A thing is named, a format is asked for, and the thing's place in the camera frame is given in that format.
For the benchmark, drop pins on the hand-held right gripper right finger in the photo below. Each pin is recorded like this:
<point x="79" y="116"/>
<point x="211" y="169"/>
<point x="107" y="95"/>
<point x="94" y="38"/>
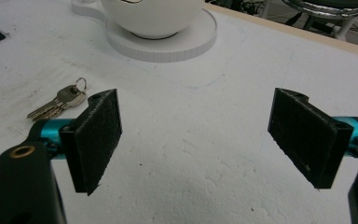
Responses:
<point x="307" y="137"/>

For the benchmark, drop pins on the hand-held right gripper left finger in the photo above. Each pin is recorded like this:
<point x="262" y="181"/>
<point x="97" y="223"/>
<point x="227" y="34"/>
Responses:
<point x="93" y="140"/>

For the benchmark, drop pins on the bunch of metal keys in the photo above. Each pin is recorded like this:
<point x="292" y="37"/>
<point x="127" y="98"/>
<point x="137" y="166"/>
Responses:
<point x="59" y="102"/>

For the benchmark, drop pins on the white round base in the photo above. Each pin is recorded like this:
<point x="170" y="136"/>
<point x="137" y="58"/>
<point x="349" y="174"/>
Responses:
<point x="167" y="43"/>

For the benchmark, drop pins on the chrome stool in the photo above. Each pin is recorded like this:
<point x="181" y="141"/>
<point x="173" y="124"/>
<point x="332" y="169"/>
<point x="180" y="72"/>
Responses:
<point x="329" y="15"/>

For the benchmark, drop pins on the white bowl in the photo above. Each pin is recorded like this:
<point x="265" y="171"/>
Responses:
<point x="151" y="17"/>

